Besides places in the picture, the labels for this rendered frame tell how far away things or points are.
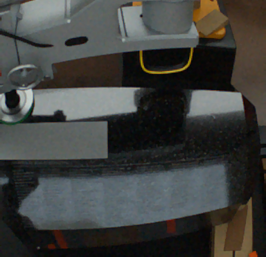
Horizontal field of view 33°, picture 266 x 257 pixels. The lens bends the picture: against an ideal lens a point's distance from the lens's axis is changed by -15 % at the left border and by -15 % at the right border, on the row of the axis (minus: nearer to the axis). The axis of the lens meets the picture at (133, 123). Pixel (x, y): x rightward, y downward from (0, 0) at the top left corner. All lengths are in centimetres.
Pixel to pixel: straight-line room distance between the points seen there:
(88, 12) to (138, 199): 81
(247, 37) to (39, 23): 226
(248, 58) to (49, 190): 195
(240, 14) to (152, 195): 214
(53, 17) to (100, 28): 18
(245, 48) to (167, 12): 193
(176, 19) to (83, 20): 32
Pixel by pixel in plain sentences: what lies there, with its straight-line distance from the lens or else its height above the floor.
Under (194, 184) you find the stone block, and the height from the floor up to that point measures 77.
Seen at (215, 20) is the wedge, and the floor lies 82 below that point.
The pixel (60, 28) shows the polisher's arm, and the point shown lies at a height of 141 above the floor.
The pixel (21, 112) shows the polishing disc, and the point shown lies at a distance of 206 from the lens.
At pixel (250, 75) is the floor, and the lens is 336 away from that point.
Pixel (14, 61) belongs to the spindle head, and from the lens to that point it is 172.
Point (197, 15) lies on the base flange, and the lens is 256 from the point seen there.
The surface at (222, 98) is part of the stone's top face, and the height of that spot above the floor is 87.
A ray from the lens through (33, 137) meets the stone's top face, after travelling 202.
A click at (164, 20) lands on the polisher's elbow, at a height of 138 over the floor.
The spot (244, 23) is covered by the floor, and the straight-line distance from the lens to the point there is 372.
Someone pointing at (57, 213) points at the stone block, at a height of 69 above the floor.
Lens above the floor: 259
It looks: 59 degrees down
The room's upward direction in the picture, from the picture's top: straight up
